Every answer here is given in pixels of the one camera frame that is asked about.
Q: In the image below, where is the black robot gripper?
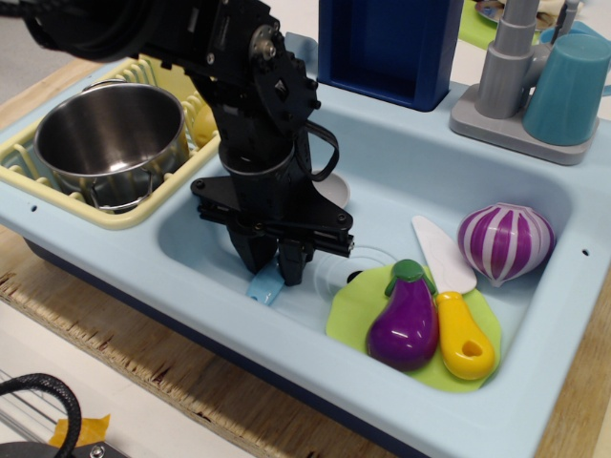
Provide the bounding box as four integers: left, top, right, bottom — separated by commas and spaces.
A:
191, 142, 353, 286

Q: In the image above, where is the white spoon blue handle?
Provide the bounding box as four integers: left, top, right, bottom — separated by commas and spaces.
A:
246, 172, 350, 305

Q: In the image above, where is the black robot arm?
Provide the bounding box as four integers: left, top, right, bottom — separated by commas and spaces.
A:
1, 1, 353, 285

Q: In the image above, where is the stainless steel pot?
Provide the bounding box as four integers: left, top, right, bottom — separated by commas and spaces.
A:
33, 79, 190, 213

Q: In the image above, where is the green plastic plate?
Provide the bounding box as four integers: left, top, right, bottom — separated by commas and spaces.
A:
326, 265, 502, 393

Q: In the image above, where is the yellow toy potato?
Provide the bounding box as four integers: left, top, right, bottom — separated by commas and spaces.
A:
192, 106, 218, 148

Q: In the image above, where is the purple toy eggplant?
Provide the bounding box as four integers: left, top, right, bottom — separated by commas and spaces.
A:
366, 260, 439, 372

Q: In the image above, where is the purple striped toy onion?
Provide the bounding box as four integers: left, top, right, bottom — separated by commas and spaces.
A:
457, 202, 556, 287

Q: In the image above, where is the dark blue plastic box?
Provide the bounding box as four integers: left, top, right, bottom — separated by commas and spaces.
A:
318, 0, 463, 112

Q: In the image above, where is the yellow tape piece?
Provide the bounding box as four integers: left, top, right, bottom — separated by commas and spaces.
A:
48, 414, 111, 448

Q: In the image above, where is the grey toy faucet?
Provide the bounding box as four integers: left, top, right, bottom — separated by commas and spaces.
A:
450, 1, 599, 165

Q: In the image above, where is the yellow dish rack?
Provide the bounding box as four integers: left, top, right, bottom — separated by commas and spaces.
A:
1, 56, 220, 230

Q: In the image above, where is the teal plastic cup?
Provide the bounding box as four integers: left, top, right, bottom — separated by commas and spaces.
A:
522, 34, 610, 147

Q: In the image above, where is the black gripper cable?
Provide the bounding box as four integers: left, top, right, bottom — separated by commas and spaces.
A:
305, 119, 343, 182

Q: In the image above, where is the white knife yellow handle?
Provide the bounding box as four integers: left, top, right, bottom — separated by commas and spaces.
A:
411, 216, 495, 381

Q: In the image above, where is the black braided cable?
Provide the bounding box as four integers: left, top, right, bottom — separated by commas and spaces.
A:
0, 373, 85, 458

